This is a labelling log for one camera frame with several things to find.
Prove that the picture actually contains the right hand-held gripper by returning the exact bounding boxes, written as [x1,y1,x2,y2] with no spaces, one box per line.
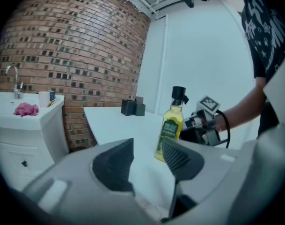
[179,95,221,147]

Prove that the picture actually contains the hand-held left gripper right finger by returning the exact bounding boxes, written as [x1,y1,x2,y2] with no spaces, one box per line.
[161,138,242,220]

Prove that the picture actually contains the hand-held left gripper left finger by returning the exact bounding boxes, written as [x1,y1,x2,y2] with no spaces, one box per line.
[22,138,158,225]

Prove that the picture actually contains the yellow oil bottle black cap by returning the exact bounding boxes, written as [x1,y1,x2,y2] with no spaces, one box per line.
[153,86,190,164]

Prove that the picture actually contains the person's right forearm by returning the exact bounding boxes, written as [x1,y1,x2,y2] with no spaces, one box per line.
[216,77,267,134]

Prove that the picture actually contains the grey desk organizer box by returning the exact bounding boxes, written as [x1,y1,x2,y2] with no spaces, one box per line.
[134,96,146,117]

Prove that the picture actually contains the black desk organizer box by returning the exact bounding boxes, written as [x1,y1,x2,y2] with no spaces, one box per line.
[120,98,137,116]

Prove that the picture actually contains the dark trousers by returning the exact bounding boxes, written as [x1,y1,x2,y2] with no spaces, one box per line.
[256,99,280,141]

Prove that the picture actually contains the white sink cabinet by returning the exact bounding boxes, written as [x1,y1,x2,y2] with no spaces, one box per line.
[0,91,70,192]

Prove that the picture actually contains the white cup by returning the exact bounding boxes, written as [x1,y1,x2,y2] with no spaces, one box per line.
[37,91,51,108]

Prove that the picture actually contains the pink rag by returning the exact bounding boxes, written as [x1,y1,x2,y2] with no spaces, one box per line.
[13,102,40,118]

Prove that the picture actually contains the chrome faucet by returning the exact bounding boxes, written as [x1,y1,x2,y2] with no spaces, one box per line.
[5,65,24,100]

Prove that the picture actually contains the black cable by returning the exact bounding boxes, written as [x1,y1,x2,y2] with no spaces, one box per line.
[216,110,232,150]

